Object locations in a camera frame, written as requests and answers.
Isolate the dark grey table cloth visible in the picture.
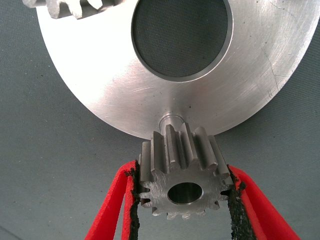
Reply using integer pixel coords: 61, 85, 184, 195
0, 0, 320, 240

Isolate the round metal carrier plate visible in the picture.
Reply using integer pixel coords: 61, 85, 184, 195
34, 0, 320, 141

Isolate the small steel spur gear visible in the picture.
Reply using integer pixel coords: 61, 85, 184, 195
21, 0, 111, 20
138, 121, 235, 221

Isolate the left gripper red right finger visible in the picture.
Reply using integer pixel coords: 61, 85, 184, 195
226, 164, 301, 240

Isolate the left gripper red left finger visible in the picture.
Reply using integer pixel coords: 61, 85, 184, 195
84, 159, 141, 240

